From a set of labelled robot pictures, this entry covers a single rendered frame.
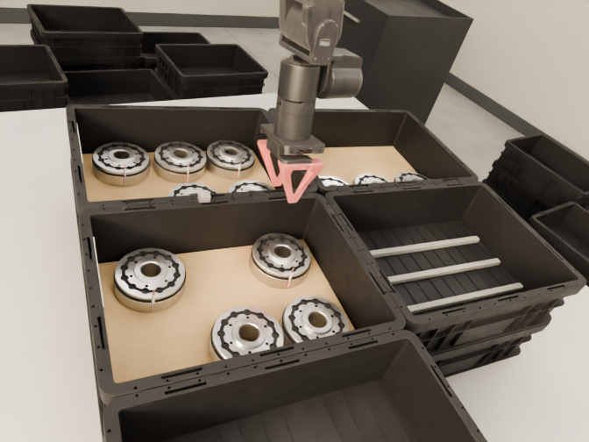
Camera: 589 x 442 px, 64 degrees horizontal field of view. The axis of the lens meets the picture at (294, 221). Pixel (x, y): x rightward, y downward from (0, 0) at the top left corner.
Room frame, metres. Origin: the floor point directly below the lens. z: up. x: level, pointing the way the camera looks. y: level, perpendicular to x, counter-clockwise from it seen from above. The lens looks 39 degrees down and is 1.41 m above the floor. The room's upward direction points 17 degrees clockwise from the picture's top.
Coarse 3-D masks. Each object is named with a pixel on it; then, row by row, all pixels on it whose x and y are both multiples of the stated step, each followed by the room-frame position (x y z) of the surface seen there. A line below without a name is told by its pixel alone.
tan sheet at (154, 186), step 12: (84, 156) 0.72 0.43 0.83; (84, 168) 0.68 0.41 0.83; (96, 180) 0.66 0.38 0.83; (156, 180) 0.71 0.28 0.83; (204, 180) 0.76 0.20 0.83; (216, 180) 0.77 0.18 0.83; (228, 180) 0.78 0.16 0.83; (240, 180) 0.79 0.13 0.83; (252, 180) 0.81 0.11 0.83; (264, 180) 0.82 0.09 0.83; (96, 192) 0.63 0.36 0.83; (108, 192) 0.64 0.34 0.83; (120, 192) 0.65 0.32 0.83; (132, 192) 0.66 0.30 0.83; (144, 192) 0.67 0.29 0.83; (156, 192) 0.68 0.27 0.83; (168, 192) 0.69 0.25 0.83
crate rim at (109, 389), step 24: (96, 216) 0.47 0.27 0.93; (336, 216) 0.64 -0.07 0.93; (96, 264) 0.39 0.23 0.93; (360, 264) 0.54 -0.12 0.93; (96, 288) 0.35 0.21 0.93; (384, 288) 0.50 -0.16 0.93; (96, 312) 0.32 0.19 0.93; (96, 336) 0.29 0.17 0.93; (336, 336) 0.39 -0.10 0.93; (360, 336) 0.40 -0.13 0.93; (96, 360) 0.26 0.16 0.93; (240, 360) 0.31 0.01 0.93; (264, 360) 0.32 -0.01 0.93; (120, 384) 0.25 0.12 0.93; (144, 384) 0.25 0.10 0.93; (168, 384) 0.26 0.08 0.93
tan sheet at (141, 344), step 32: (192, 256) 0.54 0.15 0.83; (224, 256) 0.57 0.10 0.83; (192, 288) 0.48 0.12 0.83; (224, 288) 0.50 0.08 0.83; (256, 288) 0.52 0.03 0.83; (320, 288) 0.56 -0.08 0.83; (128, 320) 0.39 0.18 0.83; (160, 320) 0.41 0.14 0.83; (192, 320) 0.42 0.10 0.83; (128, 352) 0.34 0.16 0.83; (160, 352) 0.36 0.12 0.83; (192, 352) 0.37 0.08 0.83
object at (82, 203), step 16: (240, 112) 0.90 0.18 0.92; (256, 112) 0.92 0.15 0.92; (80, 160) 0.58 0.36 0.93; (80, 176) 0.56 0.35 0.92; (80, 192) 0.51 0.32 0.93; (240, 192) 0.62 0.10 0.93; (256, 192) 0.64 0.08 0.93; (272, 192) 0.65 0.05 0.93; (304, 192) 0.68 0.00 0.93; (80, 208) 0.48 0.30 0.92
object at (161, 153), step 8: (168, 144) 0.80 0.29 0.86; (176, 144) 0.81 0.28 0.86; (184, 144) 0.81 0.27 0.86; (160, 152) 0.76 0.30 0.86; (168, 152) 0.77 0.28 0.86; (192, 152) 0.79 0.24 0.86; (200, 152) 0.80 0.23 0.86; (160, 160) 0.73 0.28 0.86; (168, 160) 0.74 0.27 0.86; (192, 160) 0.76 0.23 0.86; (200, 160) 0.78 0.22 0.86; (168, 168) 0.72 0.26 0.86; (176, 168) 0.72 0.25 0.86; (184, 168) 0.73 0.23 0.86; (192, 168) 0.74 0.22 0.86
